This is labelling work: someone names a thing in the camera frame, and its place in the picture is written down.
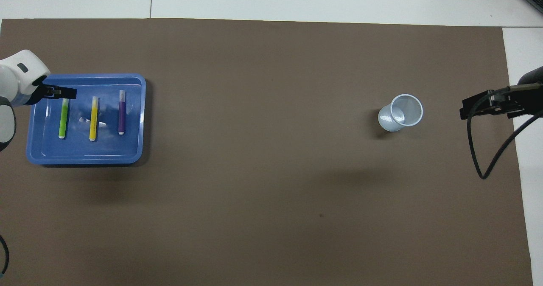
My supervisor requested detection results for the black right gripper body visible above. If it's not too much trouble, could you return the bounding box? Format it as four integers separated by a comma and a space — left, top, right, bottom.
492, 72, 543, 119

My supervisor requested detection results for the blue plastic tray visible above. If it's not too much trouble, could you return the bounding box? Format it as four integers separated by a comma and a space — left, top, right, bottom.
26, 73, 147, 167

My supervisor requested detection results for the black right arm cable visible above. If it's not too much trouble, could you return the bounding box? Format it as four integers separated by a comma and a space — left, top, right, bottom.
467, 87, 543, 179

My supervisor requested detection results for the translucent plastic cup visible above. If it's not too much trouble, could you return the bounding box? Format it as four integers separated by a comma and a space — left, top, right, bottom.
378, 94, 423, 132

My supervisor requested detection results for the brown table mat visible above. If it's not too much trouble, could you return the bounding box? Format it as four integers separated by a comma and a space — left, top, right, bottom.
0, 18, 533, 286

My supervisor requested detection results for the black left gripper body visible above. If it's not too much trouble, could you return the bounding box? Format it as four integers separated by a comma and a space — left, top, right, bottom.
29, 76, 48, 107

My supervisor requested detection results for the green pen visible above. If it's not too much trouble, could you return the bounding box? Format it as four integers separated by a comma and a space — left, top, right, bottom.
59, 98, 70, 139

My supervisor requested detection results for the yellow pen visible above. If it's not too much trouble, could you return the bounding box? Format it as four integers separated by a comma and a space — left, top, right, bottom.
89, 96, 99, 142

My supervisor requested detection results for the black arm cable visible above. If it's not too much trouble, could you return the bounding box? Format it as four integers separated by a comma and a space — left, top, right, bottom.
0, 234, 10, 278
467, 87, 543, 179

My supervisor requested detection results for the purple pen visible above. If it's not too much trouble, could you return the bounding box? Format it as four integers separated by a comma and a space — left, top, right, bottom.
118, 90, 127, 135

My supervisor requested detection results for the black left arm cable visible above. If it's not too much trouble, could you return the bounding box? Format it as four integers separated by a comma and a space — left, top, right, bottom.
0, 234, 10, 278

